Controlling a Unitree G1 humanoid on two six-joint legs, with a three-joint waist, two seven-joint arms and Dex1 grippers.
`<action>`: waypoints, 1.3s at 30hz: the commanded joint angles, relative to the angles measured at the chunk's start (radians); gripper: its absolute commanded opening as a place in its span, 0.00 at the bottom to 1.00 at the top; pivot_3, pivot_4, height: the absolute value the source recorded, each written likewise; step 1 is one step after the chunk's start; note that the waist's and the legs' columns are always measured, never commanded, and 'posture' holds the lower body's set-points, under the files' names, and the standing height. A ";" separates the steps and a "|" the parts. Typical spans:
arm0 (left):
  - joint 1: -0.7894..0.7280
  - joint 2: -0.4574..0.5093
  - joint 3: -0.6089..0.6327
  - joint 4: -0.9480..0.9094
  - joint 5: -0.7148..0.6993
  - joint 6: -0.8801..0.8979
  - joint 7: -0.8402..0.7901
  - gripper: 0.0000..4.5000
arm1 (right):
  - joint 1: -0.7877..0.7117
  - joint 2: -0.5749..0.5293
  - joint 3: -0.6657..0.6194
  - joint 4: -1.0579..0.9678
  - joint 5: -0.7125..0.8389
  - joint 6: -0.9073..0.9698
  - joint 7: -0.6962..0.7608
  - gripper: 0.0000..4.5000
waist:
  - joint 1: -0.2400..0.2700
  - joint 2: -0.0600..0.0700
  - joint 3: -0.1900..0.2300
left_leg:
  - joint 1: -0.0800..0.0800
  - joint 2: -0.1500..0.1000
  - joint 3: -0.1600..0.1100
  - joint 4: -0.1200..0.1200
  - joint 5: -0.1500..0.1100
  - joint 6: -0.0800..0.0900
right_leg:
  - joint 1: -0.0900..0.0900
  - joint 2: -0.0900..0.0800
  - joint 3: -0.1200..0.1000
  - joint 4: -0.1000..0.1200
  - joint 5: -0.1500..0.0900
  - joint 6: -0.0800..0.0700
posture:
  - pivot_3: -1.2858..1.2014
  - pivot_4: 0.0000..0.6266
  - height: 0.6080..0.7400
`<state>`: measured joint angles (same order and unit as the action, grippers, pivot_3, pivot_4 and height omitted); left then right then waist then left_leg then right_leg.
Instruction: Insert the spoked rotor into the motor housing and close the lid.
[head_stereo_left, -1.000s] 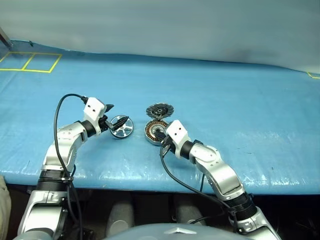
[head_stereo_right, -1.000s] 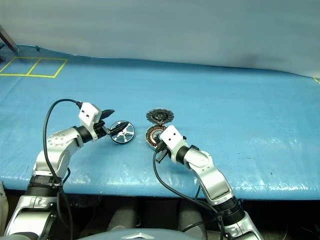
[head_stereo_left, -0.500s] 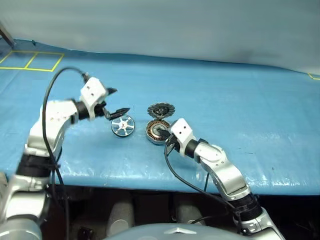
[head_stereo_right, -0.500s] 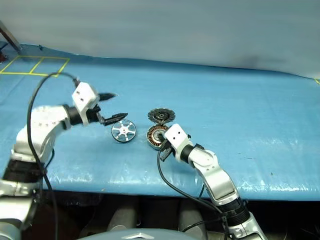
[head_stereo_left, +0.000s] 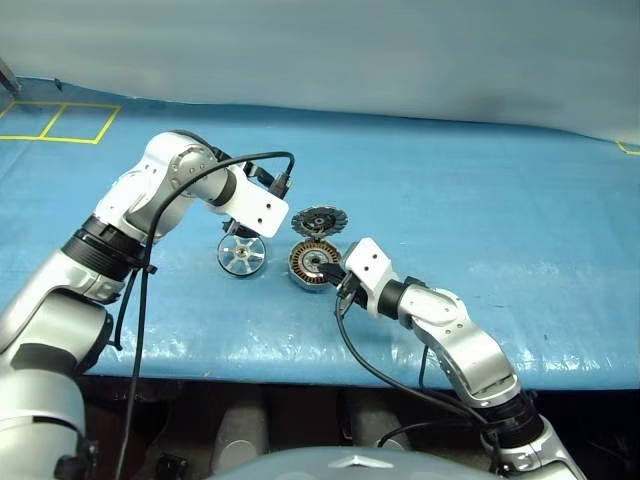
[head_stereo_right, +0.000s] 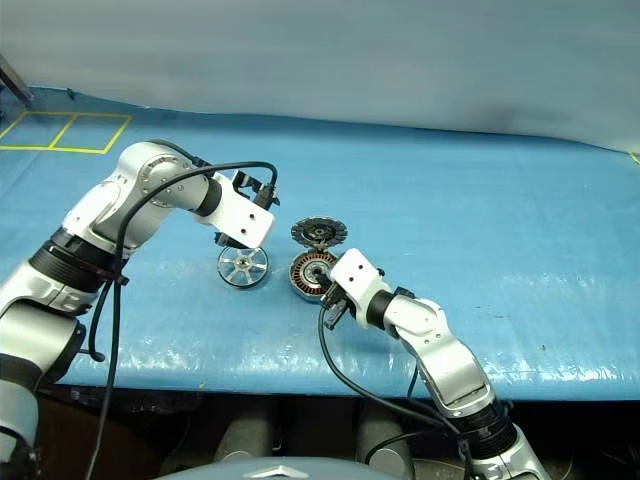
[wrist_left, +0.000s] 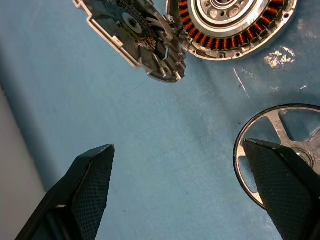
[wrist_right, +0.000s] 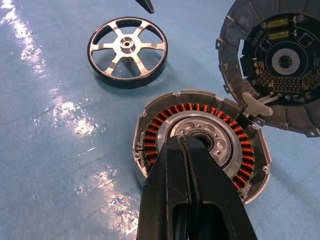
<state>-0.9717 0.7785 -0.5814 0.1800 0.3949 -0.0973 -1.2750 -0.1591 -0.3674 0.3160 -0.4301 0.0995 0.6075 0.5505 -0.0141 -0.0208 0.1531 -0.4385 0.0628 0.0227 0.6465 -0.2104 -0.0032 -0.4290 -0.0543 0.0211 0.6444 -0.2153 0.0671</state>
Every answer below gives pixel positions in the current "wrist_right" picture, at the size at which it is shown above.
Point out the blue table cover sheet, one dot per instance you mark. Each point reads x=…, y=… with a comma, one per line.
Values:
x=50, y=150

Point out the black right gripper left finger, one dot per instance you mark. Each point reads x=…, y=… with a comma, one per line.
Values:
x=165, y=175

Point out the motor cover with circuit board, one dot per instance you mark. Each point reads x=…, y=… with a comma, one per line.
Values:
x=282, y=60

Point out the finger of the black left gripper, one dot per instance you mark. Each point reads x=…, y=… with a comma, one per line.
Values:
x=147, y=5

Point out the black rimmed silver spoked rotor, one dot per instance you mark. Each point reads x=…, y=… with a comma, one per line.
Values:
x=130, y=83

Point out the motor stator with copper coils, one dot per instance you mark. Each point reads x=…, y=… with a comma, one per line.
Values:
x=197, y=125

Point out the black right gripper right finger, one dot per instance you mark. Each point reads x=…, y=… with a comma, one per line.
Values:
x=215, y=185

